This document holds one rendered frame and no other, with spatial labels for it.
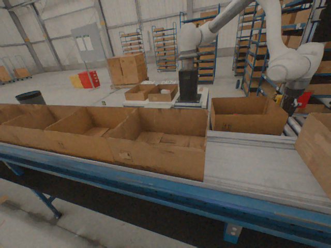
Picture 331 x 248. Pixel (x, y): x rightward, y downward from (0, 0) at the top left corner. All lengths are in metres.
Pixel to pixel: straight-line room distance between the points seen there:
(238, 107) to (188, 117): 0.61
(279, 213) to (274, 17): 0.85
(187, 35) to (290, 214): 1.34
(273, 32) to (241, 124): 0.49
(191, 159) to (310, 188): 0.41
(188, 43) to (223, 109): 0.68
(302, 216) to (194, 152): 0.32
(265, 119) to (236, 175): 0.49
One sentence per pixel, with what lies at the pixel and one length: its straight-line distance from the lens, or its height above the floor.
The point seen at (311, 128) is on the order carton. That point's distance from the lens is 0.77.
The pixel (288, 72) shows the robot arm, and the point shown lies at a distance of 0.82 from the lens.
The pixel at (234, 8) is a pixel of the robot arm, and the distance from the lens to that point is 1.41.
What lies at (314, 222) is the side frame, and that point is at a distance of 0.60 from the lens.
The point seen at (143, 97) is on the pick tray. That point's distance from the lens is 1.73.
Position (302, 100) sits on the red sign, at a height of 0.85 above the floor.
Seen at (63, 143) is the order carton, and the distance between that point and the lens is 0.87.
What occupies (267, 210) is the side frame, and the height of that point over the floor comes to 0.91.
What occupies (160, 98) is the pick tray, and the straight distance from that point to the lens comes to 1.63.
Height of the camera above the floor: 1.36
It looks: 30 degrees down
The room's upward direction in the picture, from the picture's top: 8 degrees counter-clockwise
